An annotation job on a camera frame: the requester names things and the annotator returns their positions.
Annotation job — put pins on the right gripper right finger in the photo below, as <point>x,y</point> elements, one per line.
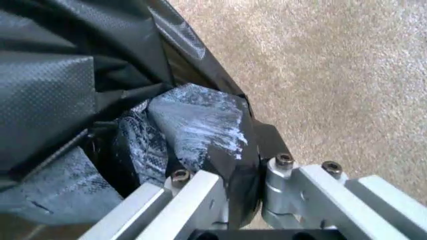
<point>320,200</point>

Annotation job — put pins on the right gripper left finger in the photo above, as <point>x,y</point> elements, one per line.
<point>187,200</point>

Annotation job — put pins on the black plastic garbage bag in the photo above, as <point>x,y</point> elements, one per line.
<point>100,105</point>

